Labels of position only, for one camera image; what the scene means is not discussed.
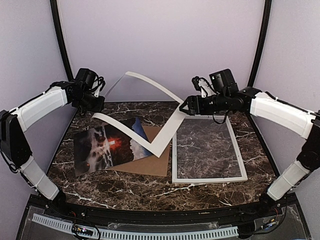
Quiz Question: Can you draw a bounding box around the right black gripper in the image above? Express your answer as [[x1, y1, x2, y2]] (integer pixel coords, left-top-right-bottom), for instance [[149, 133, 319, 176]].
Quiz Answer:
[[179, 92, 229, 116]]

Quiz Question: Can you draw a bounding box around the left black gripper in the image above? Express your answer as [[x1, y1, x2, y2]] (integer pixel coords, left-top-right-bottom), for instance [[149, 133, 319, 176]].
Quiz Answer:
[[74, 90, 106, 113]]

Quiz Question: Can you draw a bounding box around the landscape photo print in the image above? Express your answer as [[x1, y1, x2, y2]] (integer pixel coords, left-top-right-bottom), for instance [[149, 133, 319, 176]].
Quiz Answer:
[[73, 124, 152, 177]]

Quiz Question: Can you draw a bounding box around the clear acrylic sheet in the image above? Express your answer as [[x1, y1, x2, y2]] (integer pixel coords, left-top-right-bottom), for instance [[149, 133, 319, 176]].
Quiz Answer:
[[176, 118, 243, 179]]

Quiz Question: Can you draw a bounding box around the white photo mat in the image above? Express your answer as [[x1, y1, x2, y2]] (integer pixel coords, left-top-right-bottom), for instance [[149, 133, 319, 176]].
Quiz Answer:
[[92, 71, 187, 158]]

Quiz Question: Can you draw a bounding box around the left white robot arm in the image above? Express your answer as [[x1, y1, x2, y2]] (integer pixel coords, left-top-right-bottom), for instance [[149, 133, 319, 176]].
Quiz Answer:
[[0, 77, 105, 218]]

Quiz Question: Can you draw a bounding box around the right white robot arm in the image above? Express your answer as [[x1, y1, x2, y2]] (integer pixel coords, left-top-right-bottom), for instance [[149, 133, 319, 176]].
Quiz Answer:
[[179, 87, 320, 217]]

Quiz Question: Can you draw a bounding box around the brown cardboard backing board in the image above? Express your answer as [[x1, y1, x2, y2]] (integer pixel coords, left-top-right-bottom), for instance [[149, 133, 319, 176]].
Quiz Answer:
[[104, 125, 170, 177]]

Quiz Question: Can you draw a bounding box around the small circuit board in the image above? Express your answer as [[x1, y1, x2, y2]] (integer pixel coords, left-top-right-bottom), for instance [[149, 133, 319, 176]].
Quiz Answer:
[[71, 224, 94, 237]]

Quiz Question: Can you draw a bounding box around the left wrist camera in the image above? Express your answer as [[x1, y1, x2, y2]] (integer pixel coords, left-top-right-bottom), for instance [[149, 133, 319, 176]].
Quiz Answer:
[[74, 68, 106, 98]]

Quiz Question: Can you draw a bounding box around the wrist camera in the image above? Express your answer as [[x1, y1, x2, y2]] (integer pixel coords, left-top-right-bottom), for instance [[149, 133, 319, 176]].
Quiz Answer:
[[74, 68, 106, 98], [191, 68, 240, 98]]

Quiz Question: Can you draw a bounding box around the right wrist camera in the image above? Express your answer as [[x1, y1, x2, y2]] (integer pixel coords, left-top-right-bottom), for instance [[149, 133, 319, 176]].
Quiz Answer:
[[191, 68, 240, 98]]

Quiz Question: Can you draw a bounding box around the left black corner post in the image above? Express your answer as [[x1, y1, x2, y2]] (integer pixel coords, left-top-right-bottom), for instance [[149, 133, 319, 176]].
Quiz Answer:
[[49, 0, 74, 82]]

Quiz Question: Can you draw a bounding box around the black corner post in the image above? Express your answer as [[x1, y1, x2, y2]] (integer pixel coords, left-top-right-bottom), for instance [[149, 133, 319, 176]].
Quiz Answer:
[[49, 0, 74, 82], [247, 0, 272, 87]]

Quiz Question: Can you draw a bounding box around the black front rail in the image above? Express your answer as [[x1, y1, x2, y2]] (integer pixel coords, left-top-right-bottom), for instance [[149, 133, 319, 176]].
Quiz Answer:
[[27, 186, 296, 227]]

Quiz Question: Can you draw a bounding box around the right black corner post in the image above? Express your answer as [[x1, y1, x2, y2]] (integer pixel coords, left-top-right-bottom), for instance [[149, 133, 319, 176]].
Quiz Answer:
[[247, 0, 272, 87]]

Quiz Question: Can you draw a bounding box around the white slotted cable duct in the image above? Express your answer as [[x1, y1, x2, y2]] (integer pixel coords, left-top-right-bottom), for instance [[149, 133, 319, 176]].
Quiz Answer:
[[31, 213, 239, 240]]

